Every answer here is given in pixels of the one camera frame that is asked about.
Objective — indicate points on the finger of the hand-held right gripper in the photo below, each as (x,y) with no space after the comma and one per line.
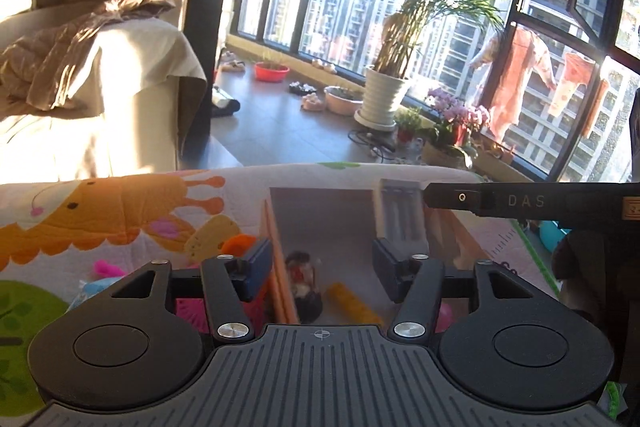
(460,197)

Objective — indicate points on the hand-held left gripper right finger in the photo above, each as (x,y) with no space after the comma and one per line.
(385,268)

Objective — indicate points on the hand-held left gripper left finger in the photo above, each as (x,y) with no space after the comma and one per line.
(260,268)

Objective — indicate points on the pink cardboard box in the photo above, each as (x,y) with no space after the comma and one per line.
(345,232)

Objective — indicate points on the orange toy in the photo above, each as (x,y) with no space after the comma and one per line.
(237,244)

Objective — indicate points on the dark toy figure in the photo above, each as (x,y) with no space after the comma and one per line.
(304,284)

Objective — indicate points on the yellow ridged toy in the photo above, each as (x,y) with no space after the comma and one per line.
(352,304)

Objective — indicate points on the grey clear pen case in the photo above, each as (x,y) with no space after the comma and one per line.
(400,212)

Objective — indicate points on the pink orchid plant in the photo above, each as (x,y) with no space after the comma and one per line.
(457,114)

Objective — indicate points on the magenta ridged toy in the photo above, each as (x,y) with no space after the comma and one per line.
(190,314)

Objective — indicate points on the teal toy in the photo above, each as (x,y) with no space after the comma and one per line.
(550,234)

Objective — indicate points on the small green potted plant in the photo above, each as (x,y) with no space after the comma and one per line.
(408,122)

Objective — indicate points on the palm plant in white pot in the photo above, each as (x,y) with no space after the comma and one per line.
(385,92)

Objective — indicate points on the orange hanging garment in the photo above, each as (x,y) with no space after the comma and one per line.
(515,77)

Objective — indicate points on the orange patterned hanging shirt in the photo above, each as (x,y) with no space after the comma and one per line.
(570,82)

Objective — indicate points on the printed cartoon play mat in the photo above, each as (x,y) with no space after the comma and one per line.
(125,212)

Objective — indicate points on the pink plastic basin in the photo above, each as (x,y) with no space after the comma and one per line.
(342,101)

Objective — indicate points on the pink toy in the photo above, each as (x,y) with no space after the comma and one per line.
(107,269)

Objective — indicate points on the light blue toy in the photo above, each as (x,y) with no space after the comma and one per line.
(90,294)

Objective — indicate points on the pink slippers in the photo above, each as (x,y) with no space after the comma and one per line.
(312,103)

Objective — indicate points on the dark slippers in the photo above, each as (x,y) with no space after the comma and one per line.
(302,88)

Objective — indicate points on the white slippers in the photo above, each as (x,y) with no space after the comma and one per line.
(325,66)

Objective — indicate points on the red plastic basin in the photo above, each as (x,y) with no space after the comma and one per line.
(271,72)

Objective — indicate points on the pale slippers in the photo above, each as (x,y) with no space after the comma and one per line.
(232,63)

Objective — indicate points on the brown shiny jacket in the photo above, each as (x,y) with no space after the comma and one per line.
(65,52)

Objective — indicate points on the black window frame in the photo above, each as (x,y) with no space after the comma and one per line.
(200,32)

